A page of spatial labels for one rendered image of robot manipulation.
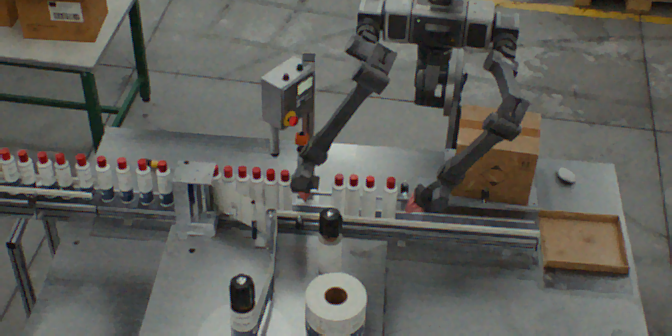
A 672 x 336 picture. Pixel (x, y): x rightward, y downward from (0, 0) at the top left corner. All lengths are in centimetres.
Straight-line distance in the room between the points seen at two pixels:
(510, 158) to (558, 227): 34
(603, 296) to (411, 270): 68
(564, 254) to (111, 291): 164
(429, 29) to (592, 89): 247
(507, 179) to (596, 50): 260
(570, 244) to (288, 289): 108
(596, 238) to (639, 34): 284
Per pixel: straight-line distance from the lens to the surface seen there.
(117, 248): 365
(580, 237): 377
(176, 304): 338
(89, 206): 375
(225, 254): 351
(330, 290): 322
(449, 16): 356
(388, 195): 351
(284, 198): 356
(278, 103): 329
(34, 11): 474
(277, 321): 329
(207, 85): 568
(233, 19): 621
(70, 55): 469
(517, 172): 369
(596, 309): 355
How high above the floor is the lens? 348
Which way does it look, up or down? 41 degrees down
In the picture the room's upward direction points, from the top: 2 degrees clockwise
